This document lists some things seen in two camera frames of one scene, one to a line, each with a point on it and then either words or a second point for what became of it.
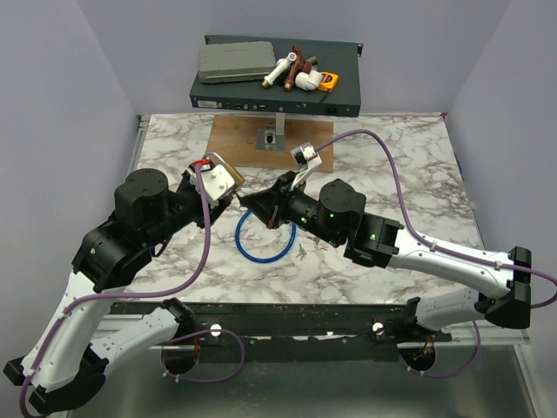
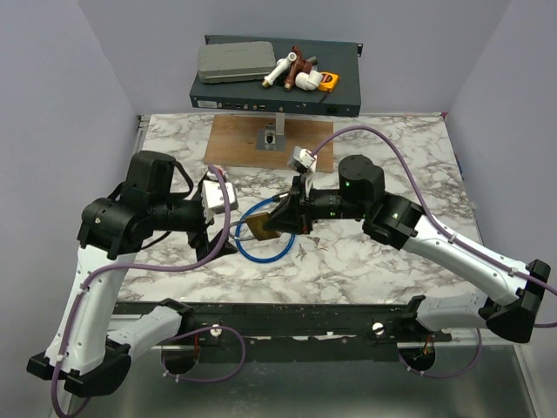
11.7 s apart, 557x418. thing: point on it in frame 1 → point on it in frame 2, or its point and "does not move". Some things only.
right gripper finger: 275,219 → 292,232
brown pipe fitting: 295,66 does not move
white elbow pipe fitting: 308,81 does not move
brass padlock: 236,174 → 257,223
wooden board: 235,138 does not move
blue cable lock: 259,260 does not move
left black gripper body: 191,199 → 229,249
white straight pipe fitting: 281,66 does not move
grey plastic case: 235,61 does not move
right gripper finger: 263,203 → 287,219
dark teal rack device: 341,58 does not move
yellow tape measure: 328,81 does not move
